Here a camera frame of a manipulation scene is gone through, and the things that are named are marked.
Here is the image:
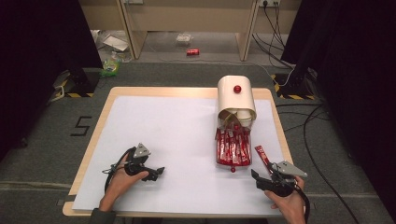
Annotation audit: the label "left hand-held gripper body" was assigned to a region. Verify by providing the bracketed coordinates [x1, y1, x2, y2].
[123, 143, 158, 183]

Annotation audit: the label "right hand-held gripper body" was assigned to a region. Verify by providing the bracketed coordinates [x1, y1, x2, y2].
[268, 160, 309, 198]

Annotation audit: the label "red stick packet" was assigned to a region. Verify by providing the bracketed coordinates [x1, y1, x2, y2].
[254, 145, 273, 174]

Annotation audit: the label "row of red packets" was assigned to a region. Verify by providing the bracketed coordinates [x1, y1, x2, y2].
[216, 126, 252, 167]

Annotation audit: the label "cream storage box red knob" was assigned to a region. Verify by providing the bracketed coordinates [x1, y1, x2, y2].
[215, 75, 258, 132]

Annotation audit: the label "person's right hand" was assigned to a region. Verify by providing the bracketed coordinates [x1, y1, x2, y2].
[263, 175, 307, 224]

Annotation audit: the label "person's left hand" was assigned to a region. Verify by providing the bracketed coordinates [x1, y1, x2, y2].
[99, 153, 150, 213]

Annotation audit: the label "white table mat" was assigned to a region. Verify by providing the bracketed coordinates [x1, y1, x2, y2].
[72, 95, 288, 217]

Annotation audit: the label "white paper cup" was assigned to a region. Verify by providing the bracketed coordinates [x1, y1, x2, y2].
[236, 107, 253, 128]

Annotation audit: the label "black stand striped base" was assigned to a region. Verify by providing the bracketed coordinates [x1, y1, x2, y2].
[270, 65, 316, 101]
[52, 67, 101, 99]

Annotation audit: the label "green plastic bag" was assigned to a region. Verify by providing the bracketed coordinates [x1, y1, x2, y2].
[99, 58, 122, 78]

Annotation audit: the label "white paper and plastic clutter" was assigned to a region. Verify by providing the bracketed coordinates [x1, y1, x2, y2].
[90, 29, 133, 62]

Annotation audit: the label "black curtain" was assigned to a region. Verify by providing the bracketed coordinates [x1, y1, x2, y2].
[280, 0, 396, 217]
[0, 0, 104, 162]

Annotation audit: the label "white plastic packet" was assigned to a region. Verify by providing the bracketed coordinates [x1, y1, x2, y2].
[175, 33, 194, 47]

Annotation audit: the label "beige wooden desk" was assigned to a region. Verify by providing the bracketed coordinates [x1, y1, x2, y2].
[78, 0, 303, 62]

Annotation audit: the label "black floor cables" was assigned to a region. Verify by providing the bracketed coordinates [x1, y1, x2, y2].
[275, 103, 362, 224]

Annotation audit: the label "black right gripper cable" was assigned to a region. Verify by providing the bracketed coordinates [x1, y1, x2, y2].
[269, 161, 312, 224]

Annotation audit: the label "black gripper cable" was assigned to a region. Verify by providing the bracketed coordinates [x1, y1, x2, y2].
[102, 147, 136, 194]
[269, 161, 312, 224]

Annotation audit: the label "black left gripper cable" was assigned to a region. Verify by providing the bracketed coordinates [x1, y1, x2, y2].
[102, 147, 136, 194]

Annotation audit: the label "black power cables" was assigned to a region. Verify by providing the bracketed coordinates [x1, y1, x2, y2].
[251, 2, 295, 70]

